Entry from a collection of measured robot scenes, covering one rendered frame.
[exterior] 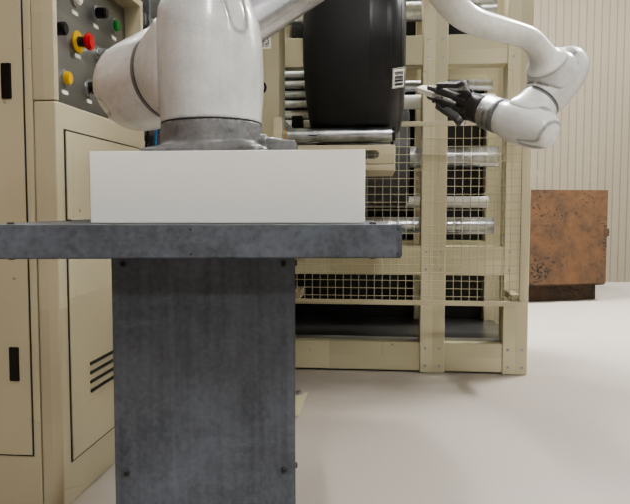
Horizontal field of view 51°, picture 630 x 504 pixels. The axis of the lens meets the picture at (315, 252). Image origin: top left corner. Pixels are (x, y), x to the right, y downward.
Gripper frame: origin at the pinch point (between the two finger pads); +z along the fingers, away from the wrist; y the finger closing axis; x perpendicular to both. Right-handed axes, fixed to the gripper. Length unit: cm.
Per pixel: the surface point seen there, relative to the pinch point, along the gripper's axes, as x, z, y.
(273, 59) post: -17, 52, -2
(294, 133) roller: -24.4, 32.6, 15.7
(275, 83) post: -19, 49, 5
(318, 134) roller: -19.0, 27.4, 16.1
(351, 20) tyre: -8.1, 23.6, -17.0
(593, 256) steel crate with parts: 259, 75, 210
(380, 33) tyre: -3.3, 16.5, -13.7
